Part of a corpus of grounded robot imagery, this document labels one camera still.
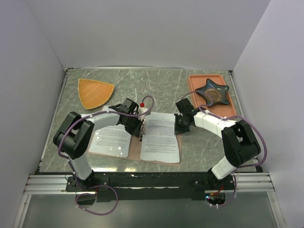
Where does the metal folder clip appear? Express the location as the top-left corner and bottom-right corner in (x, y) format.
(139, 120), (146, 142)

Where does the single printed paper sheet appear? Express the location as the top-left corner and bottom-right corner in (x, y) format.
(88, 106), (131, 158)

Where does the pink file folder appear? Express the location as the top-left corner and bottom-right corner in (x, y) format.
(87, 105), (183, 166)

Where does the printed paper sheets stack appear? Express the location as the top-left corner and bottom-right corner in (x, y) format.
(140, 112), (180, 163)

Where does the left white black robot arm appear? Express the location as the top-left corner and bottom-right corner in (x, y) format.
(53, 98), (149, 191)

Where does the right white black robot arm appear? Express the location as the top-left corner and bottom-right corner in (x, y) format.
(174, 98), (261, 190)

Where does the dark star-shaped dish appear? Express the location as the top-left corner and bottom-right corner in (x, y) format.
(194, 78), (230, 106)

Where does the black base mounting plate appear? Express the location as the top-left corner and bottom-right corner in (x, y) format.
(66, 172), (234, 202)

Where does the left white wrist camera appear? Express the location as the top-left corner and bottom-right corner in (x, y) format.
(138, 102), (150, 120)

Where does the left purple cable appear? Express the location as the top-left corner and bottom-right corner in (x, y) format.
(57, 95), (154, 216)

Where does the aluminium frame rail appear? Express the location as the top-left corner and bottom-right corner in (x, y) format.
(23, 172), (275, 195)

